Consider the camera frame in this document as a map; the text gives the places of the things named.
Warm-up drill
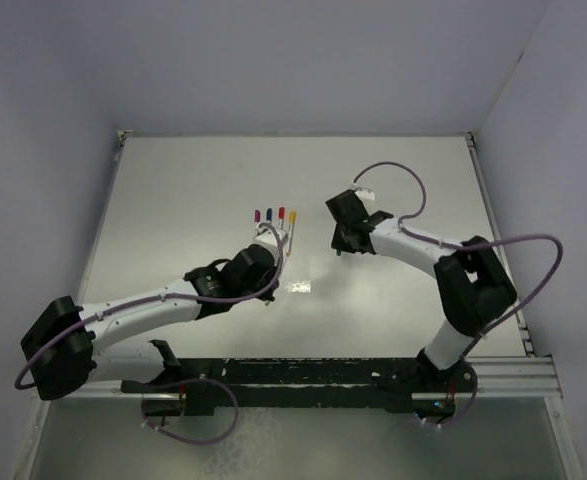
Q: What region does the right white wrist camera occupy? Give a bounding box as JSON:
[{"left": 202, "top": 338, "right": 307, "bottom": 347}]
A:
[{"left": 350, "top": 184, "right": 376, "bottom": 202}]

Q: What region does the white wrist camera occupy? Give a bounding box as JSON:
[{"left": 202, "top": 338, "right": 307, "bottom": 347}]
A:
[
  {"left": 253, "top": 226, "right": 289, "bottom": 250},
  {"left": 350, "top": 184, "right": 376, "bottom": 202}
]

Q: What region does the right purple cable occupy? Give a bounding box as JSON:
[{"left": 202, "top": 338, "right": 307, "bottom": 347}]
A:
[{"left": 353, "top": 161, "right": 565, "bottom": 361}]

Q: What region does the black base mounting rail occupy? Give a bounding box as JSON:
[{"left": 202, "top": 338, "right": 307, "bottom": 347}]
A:
[{"left": 121, "top": 340, "right": 477, "bottom": 417}]

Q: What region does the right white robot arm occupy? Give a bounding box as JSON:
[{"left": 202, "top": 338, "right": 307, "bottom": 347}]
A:
[{"left": 326, "top": 190, "right": 517, "bottom": 391}]

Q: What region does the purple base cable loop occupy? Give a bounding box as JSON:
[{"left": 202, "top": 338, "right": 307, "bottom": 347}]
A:
[{"left": 140, "top": 374, "right": 240, "bottom": 445}]

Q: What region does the yellow pen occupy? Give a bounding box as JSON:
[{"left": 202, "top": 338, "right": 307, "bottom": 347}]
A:
[{"left": 286, "top": 218, "right": 296, "bottom": 257}]

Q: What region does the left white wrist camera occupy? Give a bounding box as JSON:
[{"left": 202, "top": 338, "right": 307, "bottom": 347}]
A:
[{"left": 253, "top": 226, "right": 289, "bottom": 250}]

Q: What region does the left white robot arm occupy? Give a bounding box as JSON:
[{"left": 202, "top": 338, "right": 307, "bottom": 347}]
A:
[{"left": 14, "top": 243, "right": 284, "bottom": 400}]

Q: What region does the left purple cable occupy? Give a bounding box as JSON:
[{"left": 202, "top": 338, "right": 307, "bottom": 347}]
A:
[{"left": 13, "top": 222, "right": 294, "bottom": 391}]

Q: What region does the red pen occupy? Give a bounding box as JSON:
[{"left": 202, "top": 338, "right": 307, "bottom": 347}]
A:
[{"left": 277, "top": 206, "right": 285, "bottom": 230}]

